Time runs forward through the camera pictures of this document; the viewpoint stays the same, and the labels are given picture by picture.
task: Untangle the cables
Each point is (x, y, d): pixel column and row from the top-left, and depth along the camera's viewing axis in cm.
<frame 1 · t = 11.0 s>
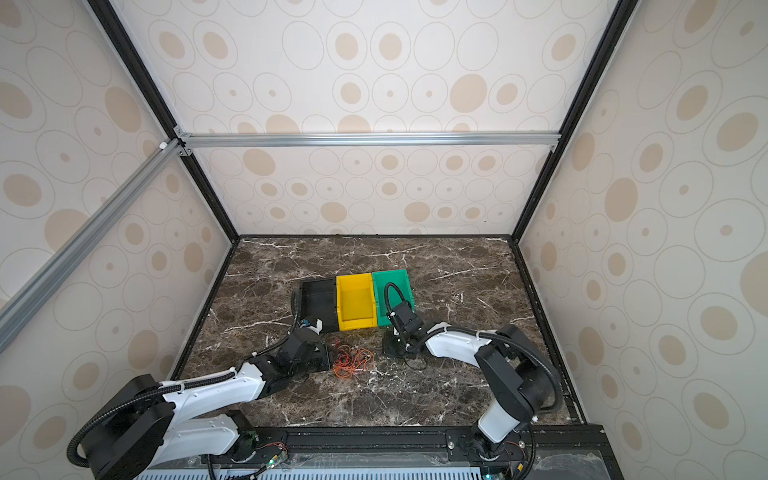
left hand: (344, 349, 85), fingers closed
right hand: (383, 349, 89), fingers closed
black plastic bin: (318, 300, 105), on the table
yellow plastic bin: (356, 301, 100), point 3 cm above the table
green plastic bin: (380, 281, 101), point 7 cm above the table

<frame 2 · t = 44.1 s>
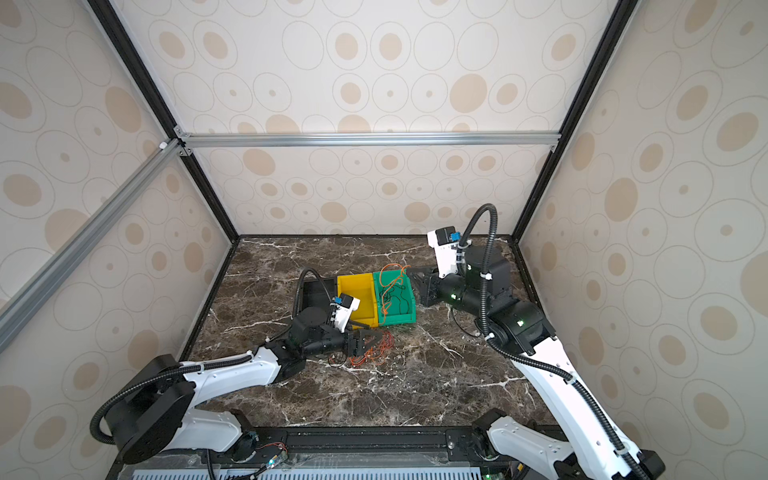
left hand: (381, 333, 77), fingers open
right hand: (408, 271, 63), fingers closed
the named things where they were.

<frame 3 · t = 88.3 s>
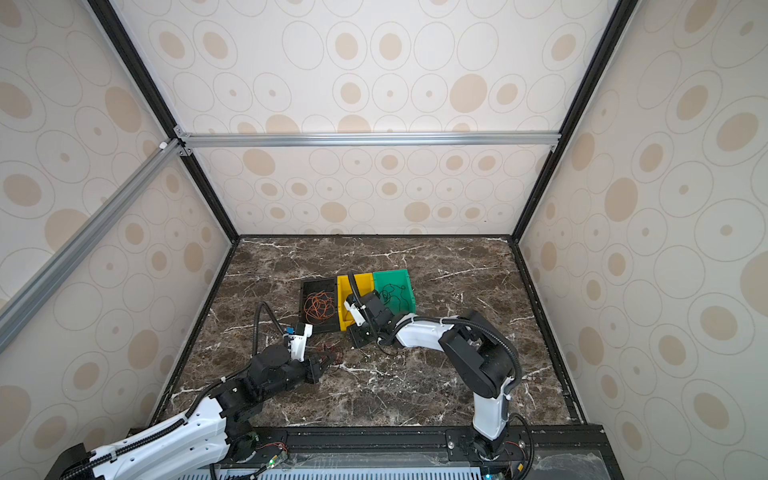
left hand: (340, 355, 77), fingers closed
right hand: (351, 332, 91), fingers open
the named things where they were.

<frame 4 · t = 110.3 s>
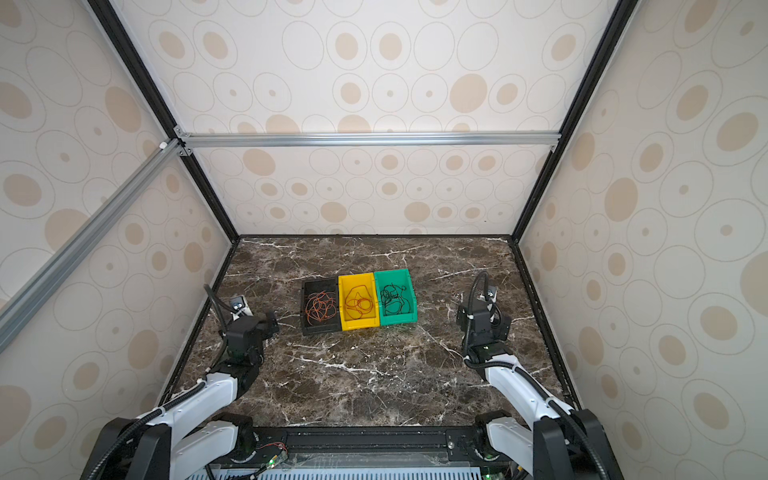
left hand: (259, 307, 86), fingers open
right hand: (487, 308, 87), fingers open
the named things where they were.

